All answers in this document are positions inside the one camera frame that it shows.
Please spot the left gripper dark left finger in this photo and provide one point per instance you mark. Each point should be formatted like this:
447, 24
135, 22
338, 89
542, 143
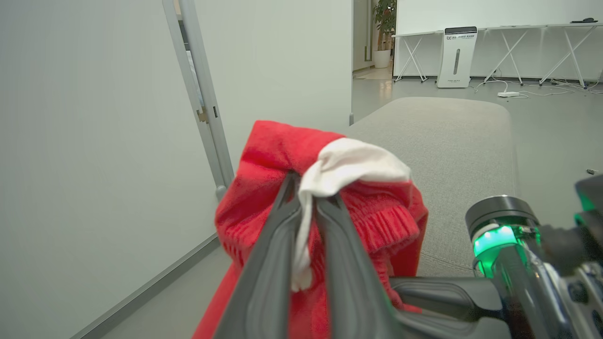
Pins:
264, 263

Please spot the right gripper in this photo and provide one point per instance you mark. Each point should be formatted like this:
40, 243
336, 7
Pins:
513, 263

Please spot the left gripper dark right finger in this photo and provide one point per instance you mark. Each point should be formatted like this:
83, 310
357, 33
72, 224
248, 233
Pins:
351, 278

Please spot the red garment with white collar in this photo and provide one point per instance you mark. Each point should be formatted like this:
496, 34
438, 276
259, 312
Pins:
268, 150

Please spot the grey fabric sofa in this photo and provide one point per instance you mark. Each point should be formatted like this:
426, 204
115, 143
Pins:
447, 155

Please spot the white plant pot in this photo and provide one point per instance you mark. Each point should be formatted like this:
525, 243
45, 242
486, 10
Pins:
382, 59

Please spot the white power strip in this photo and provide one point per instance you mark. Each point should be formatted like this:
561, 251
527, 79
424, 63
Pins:
508, 94

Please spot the white folding table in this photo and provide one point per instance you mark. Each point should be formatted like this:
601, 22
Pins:
567, 49
412, 52
509, 47

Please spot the white air purifier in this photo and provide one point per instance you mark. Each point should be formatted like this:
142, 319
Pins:
456, 56

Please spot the green potted plant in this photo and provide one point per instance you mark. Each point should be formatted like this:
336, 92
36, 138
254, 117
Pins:
385, 21

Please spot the dark item on table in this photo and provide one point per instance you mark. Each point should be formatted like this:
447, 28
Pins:
586, 20

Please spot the grey partition bottom rail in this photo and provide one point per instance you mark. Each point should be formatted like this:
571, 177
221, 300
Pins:
141, 292

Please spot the grey partition post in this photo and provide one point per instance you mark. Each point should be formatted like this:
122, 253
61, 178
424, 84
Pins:
202, 94

